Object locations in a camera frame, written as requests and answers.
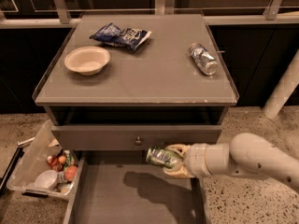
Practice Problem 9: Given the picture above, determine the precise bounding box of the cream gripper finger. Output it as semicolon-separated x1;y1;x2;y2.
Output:
165;144;190;157
163;166;194;178

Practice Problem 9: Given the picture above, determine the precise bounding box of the open grey middle drawer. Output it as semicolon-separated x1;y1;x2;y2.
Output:
63;160;211;224

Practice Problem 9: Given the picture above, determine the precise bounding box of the metal window railing frame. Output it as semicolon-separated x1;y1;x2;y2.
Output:
0;0;299;29

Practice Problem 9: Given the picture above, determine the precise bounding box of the red snack packet in bin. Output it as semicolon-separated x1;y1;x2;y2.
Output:
46;155;63;172

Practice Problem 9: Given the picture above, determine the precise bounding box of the green soda can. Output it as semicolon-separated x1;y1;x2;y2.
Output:
146;147;183;169

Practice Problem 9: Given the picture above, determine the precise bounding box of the round metal drawer knob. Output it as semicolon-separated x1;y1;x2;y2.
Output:
135;136;143;147

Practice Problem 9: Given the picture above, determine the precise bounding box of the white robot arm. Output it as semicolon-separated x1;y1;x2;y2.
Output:
164;133;299;192

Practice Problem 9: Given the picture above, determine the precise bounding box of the grey top drawer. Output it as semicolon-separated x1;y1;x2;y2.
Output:
51;125;221;151

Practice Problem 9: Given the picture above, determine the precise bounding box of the beige paper bowl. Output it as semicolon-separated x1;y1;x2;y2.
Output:
64;46;110;76

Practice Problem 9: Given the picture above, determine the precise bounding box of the red apple in bin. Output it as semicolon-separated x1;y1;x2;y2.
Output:
64;165;78;182

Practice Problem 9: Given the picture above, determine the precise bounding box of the white diagonal support post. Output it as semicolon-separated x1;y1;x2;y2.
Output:
263;50;299;119

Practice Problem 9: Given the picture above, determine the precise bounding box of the clear plastic storage bin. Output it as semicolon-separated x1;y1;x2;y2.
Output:
7;120;78;200

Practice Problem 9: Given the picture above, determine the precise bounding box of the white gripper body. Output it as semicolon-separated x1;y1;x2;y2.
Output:
184;144;211;178

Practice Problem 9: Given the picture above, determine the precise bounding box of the grey drawer cabinet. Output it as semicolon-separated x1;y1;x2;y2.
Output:
32;13;241;224

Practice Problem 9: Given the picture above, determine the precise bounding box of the silver soda can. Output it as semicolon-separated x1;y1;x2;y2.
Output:
189;43;218;76

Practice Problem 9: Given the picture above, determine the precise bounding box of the blue chip bag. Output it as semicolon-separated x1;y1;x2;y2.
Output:
90;22;151;51

